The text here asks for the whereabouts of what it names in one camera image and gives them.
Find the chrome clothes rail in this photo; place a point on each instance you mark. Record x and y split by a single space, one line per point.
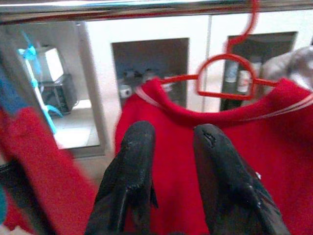
122 9

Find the white mug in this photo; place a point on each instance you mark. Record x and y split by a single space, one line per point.
126 91

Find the red plastic hanger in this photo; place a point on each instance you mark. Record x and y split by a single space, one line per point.
220 94

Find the white box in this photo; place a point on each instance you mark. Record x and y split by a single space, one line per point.
52 63

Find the red shirt with white stripes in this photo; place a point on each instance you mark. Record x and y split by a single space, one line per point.
176 147

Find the dark metal stand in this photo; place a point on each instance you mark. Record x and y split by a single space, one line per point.
63 95

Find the grey garment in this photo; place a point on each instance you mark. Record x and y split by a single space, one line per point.
291 63

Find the light blue mop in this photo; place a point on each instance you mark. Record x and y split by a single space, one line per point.
28 52

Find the red shirt with white print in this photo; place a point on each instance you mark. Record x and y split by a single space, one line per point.
36 159

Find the white glass-door cabinet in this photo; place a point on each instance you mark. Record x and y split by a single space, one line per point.
151 29

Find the white cup with blue print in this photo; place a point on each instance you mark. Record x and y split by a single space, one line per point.
231 72

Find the white cup with red print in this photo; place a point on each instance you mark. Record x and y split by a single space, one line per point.
244 82

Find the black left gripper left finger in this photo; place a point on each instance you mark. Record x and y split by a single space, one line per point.
132 166

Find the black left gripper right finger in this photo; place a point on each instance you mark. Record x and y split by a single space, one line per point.
220 176

